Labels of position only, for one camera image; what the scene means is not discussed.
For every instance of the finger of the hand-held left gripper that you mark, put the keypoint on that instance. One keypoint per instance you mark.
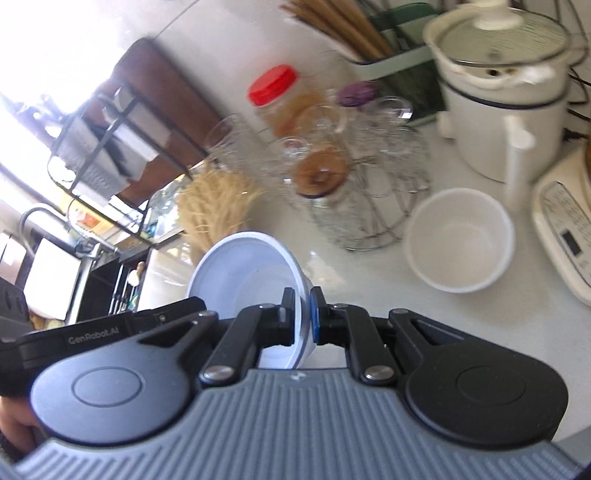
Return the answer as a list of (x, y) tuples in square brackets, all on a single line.
[(171, 314)]

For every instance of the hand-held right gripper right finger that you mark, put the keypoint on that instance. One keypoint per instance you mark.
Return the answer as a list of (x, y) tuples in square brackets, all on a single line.
[(316, 318)]

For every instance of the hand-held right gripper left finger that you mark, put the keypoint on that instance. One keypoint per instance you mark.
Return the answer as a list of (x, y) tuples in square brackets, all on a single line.
[(288, 318)]

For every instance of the white plastic bowl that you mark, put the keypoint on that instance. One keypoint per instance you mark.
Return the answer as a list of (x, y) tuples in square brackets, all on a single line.
[(240, 277)]

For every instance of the person's left hand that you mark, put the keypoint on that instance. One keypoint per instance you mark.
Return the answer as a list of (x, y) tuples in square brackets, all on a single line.
[(16, 422)]

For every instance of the white rectangular board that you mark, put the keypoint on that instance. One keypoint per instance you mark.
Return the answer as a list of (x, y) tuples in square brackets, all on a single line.
[(51, 277)]

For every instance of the black roll-up drain rack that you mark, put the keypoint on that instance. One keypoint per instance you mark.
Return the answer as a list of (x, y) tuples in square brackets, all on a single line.
[(99, 286)]

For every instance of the pale dried straw bundle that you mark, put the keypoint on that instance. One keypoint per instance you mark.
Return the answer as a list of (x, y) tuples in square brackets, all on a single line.
[(217, 207)]

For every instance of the clear glass container red print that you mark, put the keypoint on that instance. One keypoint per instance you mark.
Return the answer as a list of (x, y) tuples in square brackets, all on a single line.
[(90, 221)]

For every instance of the chrome faucet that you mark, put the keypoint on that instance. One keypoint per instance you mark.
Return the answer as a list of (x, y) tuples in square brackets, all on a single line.
[(46, 217)]

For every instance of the glass jar with wooden lid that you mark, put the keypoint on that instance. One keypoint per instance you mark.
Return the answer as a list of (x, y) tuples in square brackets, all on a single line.
[(321, 173)]

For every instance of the white paper bowl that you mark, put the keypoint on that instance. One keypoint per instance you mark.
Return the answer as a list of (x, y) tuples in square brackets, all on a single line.
[(461, 240)]

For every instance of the white storage box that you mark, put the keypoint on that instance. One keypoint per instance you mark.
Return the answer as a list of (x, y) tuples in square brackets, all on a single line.
[(101, 157)]

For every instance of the tall clear glass tumbler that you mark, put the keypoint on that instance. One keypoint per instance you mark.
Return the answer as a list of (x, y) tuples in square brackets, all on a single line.
[(231, 143)]

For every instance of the set of clear glass cups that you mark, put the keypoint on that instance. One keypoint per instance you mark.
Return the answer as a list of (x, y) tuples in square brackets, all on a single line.
[(392, 138)]

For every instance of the red-lidded jar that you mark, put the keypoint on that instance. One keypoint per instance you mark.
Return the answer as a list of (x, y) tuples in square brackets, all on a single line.
[(277, 101)]

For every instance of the dark wood shelf rack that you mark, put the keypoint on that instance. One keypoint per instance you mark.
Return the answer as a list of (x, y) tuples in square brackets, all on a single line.
[(161, 92)]

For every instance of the purple round lid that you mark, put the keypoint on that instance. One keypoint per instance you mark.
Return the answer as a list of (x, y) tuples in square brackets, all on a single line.
[(355, 92)]

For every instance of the white cooker pot glass lid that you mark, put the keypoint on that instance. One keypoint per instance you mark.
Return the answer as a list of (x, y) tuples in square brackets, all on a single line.
[(489, 129)]

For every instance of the beige rice cooker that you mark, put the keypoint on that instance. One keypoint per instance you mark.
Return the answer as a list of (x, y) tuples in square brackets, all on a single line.
[(563, 221)]

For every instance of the white green chopstick holder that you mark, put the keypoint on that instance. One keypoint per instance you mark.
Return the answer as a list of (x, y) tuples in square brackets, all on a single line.
[(406, 60)]

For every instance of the bundle of chopsticks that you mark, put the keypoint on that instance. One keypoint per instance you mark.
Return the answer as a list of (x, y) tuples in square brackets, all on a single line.
[(337, 23)]

